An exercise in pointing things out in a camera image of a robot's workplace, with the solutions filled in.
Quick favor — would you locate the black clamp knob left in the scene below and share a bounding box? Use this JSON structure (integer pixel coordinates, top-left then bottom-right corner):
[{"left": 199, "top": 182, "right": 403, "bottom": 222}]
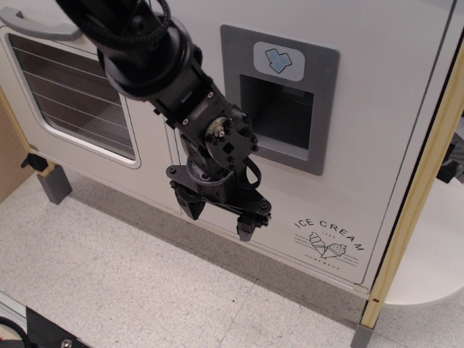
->
[{"left": 20, "top": 153, "right": 49, "bottom": 172}]

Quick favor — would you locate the grey oven door handle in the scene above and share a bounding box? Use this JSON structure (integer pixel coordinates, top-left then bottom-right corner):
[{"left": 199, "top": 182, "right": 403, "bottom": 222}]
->
[{"left": 1, "top": 7, "right": 83, "bottom": 41}]

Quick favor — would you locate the grey left post foot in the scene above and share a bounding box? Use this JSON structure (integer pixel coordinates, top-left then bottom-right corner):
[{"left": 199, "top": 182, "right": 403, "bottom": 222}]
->
[{"left": 37, "top": 165, "right": 73, "bottom": 204}]

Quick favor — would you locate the black grey clamp right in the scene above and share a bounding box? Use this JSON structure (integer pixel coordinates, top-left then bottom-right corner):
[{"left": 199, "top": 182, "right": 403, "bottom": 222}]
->
[{"left": 436, "top": 133, "right": 463, "bottom": 183}]

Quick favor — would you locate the grey ice dispenser panel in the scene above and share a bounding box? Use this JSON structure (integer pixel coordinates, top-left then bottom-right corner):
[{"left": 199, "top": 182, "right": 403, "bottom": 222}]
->
[{"left": 220, "top": 25, "right": 340, "bottom": 176}]

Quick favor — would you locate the white round table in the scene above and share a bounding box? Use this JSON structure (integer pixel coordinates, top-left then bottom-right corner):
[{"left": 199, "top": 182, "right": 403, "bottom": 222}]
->
[{"left": 384, "top": 178, "right": 463, "bottom": 308}]

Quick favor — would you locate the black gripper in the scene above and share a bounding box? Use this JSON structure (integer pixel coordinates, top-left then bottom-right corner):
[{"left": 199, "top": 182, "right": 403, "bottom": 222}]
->
[{"left": 166, "top": 115, "right": 271, "bottom": 241}]

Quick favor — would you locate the grey right post foot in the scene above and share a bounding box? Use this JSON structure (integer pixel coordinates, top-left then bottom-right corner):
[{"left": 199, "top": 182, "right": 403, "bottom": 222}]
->
[{"left": 350, "top": 323, "right": 373, "bottom": 348}]

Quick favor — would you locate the light wooden right post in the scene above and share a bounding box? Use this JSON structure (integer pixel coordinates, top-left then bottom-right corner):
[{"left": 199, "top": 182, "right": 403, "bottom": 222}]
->
[{"left": 360, "top": 45, "right": 463, "bottom": 330}]

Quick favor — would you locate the grey post foot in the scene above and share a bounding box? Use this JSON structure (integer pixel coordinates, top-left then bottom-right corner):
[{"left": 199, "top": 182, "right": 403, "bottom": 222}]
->
[
  {"left": 350, "top": 323, "right": 373, "bottom": 348},
  {"left": 37, "top": 165, "right": 73, "bottom": 204}
]

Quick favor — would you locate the white oven door with window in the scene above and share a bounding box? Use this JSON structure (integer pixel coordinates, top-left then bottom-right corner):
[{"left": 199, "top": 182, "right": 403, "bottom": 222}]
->
[{"left": 1, "top": 25, "right": 180, "bottom": 214}]

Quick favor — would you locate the wooden side panel left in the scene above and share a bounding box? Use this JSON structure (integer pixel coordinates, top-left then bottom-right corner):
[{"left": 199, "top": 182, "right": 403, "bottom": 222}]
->
[{"left": 1, "top": 91, "right": 31, "bottom": 202}]

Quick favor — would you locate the aluminium rail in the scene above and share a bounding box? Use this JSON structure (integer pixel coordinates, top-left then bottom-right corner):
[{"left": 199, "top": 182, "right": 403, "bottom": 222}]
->
[{"left": 0, "top": 292, "right": 28, "bottom": 332}]

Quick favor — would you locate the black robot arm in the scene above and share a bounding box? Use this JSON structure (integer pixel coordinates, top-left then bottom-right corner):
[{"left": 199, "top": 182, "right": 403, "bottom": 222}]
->
[{"left": 59, "top": 1, "right": 271, "bottom": 241}]

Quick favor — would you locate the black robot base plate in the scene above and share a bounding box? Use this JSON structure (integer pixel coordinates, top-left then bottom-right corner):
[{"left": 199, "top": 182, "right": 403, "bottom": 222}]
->
[{"left": 0, "top": 306, "right": 97, "bottom": 348}]

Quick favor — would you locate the white toy fridge door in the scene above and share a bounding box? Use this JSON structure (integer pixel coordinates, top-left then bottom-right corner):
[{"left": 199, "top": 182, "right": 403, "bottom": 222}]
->
[{"left": 170, "top": 1, "right": 463, "bottom": 293}]

